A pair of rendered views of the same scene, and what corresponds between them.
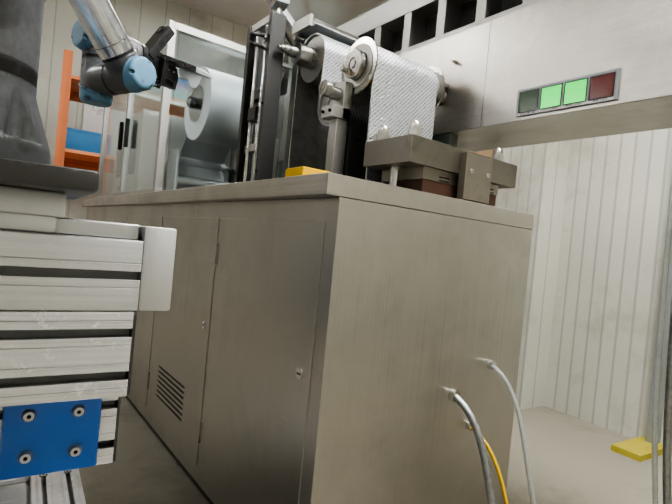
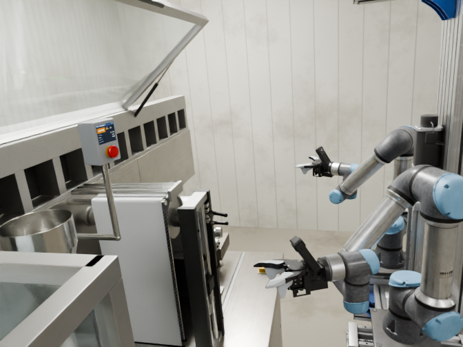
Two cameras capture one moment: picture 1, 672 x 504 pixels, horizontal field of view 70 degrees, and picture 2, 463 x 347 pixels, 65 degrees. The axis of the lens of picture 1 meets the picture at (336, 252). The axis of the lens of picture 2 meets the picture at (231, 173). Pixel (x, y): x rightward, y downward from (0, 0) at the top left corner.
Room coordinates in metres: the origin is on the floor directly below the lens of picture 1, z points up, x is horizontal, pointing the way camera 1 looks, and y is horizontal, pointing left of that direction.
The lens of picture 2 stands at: (2.05, 1.14, 1.81)
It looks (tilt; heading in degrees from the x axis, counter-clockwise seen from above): 16 degrees down; 231
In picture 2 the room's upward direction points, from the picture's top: 5 degrees counter-clockwise
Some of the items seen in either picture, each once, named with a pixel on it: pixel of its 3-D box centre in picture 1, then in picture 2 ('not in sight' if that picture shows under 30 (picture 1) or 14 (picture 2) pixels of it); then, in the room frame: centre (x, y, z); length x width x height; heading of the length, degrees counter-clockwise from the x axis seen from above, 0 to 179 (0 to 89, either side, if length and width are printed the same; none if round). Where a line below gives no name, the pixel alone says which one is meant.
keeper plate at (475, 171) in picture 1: (475, 178); not in sight; (1.17, -0.32, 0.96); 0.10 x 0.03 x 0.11; 127
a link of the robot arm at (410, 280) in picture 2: not in sight; (408, 291); (0.89, 0.65, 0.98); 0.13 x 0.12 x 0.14; 59
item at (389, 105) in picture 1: (402, 125); not in sight; (1.30, -0.15, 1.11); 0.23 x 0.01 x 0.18; 127
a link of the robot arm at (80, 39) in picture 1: (100, 41); (357, 264); (1.18, 0.62, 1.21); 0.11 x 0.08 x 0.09; 149
